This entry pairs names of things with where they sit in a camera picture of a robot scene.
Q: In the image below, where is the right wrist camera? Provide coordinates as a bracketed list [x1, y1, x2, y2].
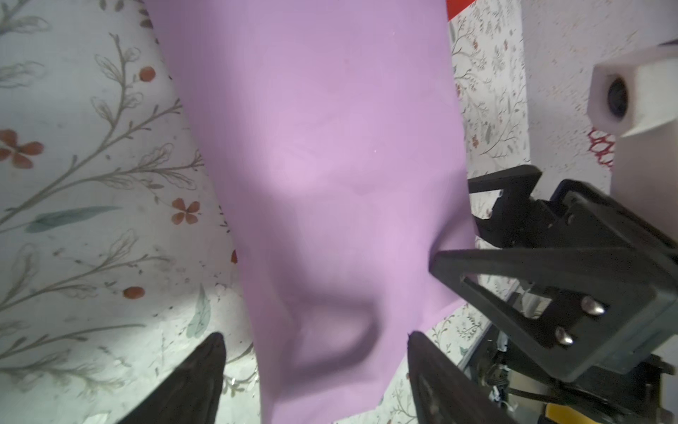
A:
[587, 42, 677, 239]

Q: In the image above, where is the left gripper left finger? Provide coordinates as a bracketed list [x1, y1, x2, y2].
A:
[119, 332, 227, 424]

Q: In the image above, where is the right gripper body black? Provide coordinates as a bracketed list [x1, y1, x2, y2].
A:
[534, 180, 677, 423]

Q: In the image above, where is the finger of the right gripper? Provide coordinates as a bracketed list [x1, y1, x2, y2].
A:
[468, 164, 549, 248]
[430, 247, 677, 383]

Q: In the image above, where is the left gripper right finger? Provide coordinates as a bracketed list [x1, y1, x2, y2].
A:
[407, 331, 514, 424]

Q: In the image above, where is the pink wrapping paper sheet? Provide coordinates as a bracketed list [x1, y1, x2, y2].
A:
[146, 1, 475, 423]

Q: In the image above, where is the red tape dispenser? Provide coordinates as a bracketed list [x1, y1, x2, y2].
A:
[446, 0, 475, 21]

